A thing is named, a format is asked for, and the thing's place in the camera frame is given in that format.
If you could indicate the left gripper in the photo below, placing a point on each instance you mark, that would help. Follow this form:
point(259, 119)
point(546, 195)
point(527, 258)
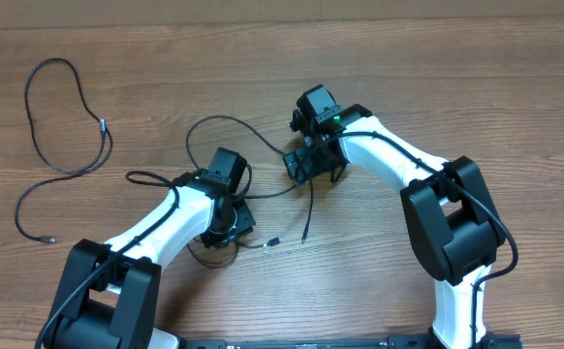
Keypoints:
point(244, 224)

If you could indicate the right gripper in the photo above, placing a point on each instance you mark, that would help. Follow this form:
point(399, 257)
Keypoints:
point(304, 157)

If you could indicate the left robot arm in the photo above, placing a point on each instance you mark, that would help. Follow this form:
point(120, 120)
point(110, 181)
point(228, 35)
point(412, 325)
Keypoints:
point(108, 292)

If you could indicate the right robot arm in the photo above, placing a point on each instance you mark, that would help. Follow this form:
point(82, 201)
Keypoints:
point(451, 220)

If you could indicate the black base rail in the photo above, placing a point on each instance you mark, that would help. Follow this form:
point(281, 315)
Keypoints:
point(398, 341)

